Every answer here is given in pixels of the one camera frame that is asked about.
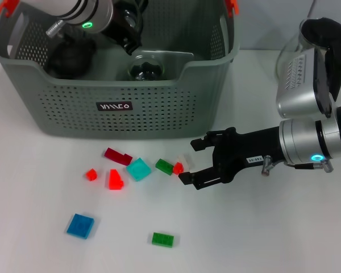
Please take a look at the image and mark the glass teapot black handle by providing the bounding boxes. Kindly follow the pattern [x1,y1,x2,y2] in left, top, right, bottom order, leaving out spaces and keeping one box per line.
[275,17,341,105]

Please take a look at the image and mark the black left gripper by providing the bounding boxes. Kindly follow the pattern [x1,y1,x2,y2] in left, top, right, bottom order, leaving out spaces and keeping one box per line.
[101,0,143,57]

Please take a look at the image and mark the translucent white block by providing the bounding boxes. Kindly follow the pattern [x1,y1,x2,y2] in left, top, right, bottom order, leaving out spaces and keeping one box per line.
[177,154,197,171]

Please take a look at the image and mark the red slope block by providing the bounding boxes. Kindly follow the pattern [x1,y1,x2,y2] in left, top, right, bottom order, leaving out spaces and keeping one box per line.
[107,169,125,191]

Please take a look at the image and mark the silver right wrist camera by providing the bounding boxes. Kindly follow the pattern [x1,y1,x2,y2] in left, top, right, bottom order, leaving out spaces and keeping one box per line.
[275,47,338,119]

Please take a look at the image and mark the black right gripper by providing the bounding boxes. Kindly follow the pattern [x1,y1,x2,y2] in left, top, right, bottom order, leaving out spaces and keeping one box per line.
[178,127,284,192]

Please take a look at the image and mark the orange bin handle clip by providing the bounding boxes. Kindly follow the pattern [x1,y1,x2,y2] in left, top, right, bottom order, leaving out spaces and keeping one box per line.
[226,0,241,18]
[0,0,20,16]

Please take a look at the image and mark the bright green block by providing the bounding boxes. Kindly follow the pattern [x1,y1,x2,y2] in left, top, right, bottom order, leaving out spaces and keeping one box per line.
[151,231,174,248]

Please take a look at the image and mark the teal square block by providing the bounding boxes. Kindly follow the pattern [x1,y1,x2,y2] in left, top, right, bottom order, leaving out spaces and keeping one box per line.
[127,157,153,182]

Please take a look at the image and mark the black clay teapot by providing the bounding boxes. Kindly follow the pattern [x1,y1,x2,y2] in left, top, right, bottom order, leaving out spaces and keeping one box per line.
[45,38,97,80]

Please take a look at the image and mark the dark red long block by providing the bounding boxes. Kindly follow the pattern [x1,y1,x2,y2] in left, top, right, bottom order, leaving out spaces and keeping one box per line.
[104,147,133,166]

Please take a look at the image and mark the right arm cable silver plugs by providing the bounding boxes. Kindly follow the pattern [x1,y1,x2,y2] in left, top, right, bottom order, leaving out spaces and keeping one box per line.
[261,155,334,177]

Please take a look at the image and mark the dark green block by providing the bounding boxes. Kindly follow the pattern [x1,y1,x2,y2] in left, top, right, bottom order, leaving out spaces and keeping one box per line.
[155,158,176,176]

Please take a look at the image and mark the grey perforated storage bin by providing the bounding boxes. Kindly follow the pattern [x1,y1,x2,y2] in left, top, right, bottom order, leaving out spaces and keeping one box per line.
[0,0,241,142]

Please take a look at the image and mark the blue square block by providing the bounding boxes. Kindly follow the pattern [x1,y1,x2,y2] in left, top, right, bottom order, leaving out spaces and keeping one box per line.
[66,213,96,239]

